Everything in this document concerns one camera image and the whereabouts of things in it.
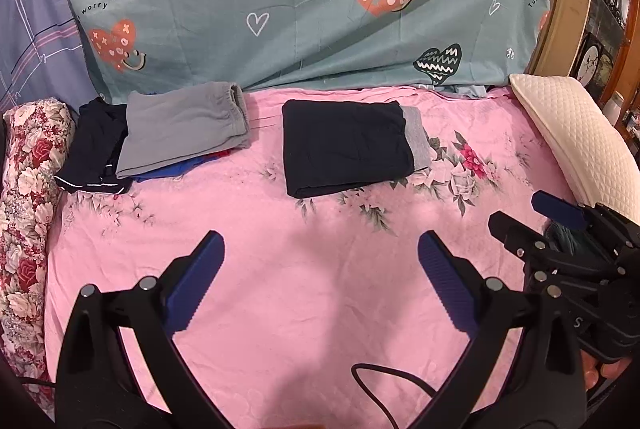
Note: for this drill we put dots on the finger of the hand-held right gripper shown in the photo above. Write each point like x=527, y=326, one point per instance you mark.
x=510, y=231
x=560, y=209

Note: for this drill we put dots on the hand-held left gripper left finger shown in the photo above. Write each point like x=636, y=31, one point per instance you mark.
x=197, y=279

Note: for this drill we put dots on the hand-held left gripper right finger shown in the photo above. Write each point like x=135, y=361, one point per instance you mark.
x=447, y=281

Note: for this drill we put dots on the dark navy pants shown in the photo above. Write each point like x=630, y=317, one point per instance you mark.
x=345, y=149

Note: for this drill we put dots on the folded grey pants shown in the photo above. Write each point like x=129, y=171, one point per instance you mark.
x=175, y=129

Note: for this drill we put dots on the person's right hand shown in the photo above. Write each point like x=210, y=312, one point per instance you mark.
x=607, y=371

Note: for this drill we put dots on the teal cloth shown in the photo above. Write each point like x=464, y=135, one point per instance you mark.
x=562, y=234

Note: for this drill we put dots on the white quilted pillow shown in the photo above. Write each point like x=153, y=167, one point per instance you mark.
x=580, y=134

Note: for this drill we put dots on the pink floral bed sheet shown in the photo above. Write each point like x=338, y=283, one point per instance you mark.
x=300, y=259

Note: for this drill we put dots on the folded blue garment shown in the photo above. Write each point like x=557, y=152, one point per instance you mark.
x=170, y=171

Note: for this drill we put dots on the dark framed round picture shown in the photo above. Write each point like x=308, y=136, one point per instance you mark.
x=592, y=61

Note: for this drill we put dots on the dark garment with white stripe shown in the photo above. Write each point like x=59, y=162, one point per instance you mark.
x=95, y=144

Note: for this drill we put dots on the red floral rolled quilt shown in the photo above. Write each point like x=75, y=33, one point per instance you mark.
x=30, y=189

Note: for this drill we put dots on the purple plaid cloth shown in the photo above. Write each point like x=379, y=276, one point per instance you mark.
x=35, y=34

